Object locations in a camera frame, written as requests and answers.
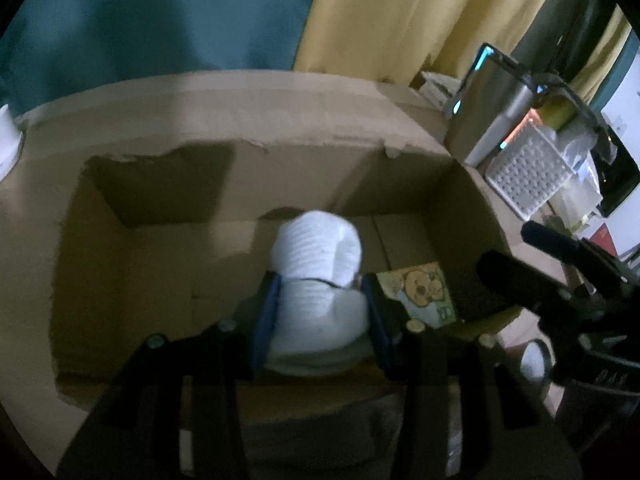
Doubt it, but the clear plastic bag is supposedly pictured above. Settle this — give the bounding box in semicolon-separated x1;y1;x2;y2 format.
549;119;603;233

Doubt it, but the white sock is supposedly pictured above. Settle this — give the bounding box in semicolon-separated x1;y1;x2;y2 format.
265;210;372;377

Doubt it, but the yellow curtain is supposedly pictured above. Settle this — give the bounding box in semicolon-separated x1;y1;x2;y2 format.
293;0;572;86

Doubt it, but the cartoon tissue pack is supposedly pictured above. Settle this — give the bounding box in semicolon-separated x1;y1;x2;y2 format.
375;262;457;330

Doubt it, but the white desk lamp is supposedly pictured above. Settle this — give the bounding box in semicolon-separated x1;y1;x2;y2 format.
0;104;25;180

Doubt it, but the teal curtain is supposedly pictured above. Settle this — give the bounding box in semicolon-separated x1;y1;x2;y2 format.
1;0;312;115

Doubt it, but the red box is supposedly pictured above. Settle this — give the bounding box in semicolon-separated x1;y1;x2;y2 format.
589;223;618;257

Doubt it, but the dark grey cloth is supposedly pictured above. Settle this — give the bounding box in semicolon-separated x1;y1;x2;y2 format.
532;73;617;165

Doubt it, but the steel travel mug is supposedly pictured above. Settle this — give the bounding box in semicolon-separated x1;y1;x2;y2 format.
445;44;537;167

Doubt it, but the brown cardboard box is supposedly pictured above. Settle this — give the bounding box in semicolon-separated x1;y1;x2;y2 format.
1;70;520;468

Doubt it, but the white plastic basket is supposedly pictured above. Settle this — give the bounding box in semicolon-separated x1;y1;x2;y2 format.
485;120;574;221

